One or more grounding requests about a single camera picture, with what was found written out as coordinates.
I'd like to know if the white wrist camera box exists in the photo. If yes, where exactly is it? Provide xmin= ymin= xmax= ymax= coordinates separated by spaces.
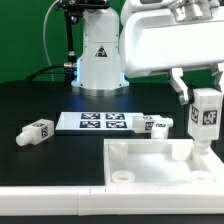
xmin=121 ymin=0 xmax=176 ymax=25

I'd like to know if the black cable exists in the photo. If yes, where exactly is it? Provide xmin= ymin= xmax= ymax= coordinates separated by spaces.
xmin=23 ymin=64 xmax=73 ymax=83

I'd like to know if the black camera stand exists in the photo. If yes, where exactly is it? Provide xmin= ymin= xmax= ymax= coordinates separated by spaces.
xmin=56 ymin=0 xmax=110 ymax=84

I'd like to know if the grey cable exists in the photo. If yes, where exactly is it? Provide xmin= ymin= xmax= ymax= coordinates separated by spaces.
xmin=42 ymin=0 xmax=63 ymax=83

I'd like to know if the white right obstacle wall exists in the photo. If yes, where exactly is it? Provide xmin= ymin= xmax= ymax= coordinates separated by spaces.
xmin=210 ymin=150 xmax=224 ymax=183

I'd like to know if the white square table top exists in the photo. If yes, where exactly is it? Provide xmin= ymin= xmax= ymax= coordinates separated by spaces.
xmin=104 ymin=139 xmax=224 ymax=185

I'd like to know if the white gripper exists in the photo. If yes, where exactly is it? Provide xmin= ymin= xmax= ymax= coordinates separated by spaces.
xmin=120 ymin=8 xmax=224 ymax=105

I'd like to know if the white obstacle wall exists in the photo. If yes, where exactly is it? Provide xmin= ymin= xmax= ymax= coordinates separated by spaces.
xmin=0 ymin=186 xmax=224 ymax=216
xmin=210 ymin=150 xmax=224 ymax=183

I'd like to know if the white front obstacle wall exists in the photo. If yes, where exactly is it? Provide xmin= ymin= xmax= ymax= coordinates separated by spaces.
xmin=0 ymin=186 xmax=224 ymax=216

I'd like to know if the white marker base plate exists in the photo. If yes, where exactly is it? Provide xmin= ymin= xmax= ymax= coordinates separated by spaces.
xmin=56 ymin=112 xmax=142 ymax=131

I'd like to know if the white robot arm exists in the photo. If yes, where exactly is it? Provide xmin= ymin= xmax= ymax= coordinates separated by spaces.
xmin=74 ymin=0 xmax=224 ymax=104

